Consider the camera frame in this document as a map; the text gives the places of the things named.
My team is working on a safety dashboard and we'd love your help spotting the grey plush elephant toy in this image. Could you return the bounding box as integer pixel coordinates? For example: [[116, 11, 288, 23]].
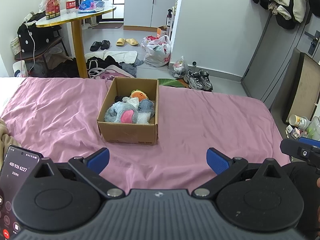
[[104, 102, 138, 124]]

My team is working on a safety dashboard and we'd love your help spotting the brown cardboard box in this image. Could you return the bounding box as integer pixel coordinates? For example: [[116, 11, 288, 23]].
[[97, 77, 159, 145]]

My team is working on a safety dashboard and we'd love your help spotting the white cloth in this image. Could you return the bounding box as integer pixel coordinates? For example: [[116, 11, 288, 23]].
[[122, 96, 139, 108]]

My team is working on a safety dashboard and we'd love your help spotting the white yellow cup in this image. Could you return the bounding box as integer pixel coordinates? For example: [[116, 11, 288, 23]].
[[289, 114, 310, 131]]

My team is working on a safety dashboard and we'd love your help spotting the pink bed sheet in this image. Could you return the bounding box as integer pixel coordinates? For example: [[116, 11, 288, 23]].
[[1, 77, 289, 191]]

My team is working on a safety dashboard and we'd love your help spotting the smartphone with call screen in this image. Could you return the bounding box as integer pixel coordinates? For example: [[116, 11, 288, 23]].
[[0, 145, 43, 239]]

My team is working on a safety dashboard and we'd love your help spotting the right grey sneaker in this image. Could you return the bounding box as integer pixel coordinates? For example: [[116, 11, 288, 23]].
[[199, 70, 213, 92]]

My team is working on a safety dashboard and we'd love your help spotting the grey sneaker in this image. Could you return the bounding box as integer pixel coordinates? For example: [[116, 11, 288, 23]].
[[183, 69, 204, 90], [199, 70, 213, 92]]

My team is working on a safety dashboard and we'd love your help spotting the left grey sneaker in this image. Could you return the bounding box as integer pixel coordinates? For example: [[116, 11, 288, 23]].
[[183, 69, 204, 90]]

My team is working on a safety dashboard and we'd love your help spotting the pink bear laptop bag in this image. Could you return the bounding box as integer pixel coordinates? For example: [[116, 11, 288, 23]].
[[88, 65, 134, 81]]

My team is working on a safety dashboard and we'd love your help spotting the green cartoon leaf rug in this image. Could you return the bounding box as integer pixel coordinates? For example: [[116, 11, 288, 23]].
[[158, 79, 189, 88]]

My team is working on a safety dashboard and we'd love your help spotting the black clothes pile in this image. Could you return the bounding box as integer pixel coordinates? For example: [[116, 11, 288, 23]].
[[86, 55, 122, 78]]

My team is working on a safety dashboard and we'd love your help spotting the grey fuzzy cloth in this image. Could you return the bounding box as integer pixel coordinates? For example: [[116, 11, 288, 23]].
[[119, 58, 144, 77]]

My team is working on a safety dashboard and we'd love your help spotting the small clear plastic bag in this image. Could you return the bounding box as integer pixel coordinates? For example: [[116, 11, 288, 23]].
[[168, 56, 188, 79]]

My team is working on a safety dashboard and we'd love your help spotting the white floor mat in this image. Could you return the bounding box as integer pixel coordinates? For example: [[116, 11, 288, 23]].
[[85, 50, 138, 63]]

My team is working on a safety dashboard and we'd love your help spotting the white small appliance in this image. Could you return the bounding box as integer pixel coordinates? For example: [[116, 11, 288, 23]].
[[12, 60, 29, 77]]

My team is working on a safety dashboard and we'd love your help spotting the left black slipper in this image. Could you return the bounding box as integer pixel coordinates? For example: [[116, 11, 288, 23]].
[[89, 41, 101, 52]]

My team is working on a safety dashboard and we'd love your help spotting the black slipper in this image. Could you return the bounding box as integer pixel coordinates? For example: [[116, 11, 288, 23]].
[[100, 40, 110, 50], [89, 41, 101, 52]]

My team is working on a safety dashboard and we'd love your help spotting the right black slipper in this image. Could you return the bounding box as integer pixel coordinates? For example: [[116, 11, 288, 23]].
[[100, 40, 110, 50]]

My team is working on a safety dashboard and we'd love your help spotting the left yellow slipper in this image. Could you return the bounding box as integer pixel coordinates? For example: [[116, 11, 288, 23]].
[[116, 38, 126, 47]]

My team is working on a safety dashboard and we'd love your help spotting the yellow slipper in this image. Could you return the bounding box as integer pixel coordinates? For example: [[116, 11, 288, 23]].
[[125, 38, 139, 46], [116, 38, 126, 47]]

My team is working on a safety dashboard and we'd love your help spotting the right yellow slipper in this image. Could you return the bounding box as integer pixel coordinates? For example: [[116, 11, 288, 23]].
[[125, 38, 139, 46]]

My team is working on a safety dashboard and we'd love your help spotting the white red shopping bag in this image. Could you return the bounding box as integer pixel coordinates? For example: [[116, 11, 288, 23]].
[[141, 35, 171, 67]]

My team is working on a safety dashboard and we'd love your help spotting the black polka dot bag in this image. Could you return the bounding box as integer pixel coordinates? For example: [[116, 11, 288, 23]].
[[15, 11, 61, 60]]

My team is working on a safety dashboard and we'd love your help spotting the round yellow-legged table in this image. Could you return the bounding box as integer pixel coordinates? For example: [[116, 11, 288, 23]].
[[36, 5, 116, 78]]

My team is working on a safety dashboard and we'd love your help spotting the black spray bottle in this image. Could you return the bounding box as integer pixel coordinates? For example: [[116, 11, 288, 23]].
[[166, 9, 172, 28]]

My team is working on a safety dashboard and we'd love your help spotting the blue plastic wipes pack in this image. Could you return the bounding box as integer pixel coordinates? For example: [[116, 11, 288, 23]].
[[78, 0, 105, 14]]

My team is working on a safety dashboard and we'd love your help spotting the white kitchen cabinet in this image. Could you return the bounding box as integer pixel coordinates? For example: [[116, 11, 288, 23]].
[[123, 0, 176, 32]]

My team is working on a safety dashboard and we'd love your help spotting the red snack package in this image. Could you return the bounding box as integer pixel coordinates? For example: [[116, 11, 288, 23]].
[[45, 0, 61, 20]]

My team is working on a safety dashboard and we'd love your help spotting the black door handle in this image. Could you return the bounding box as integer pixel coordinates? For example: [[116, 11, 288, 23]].
[[304, 31, 320, 56]]

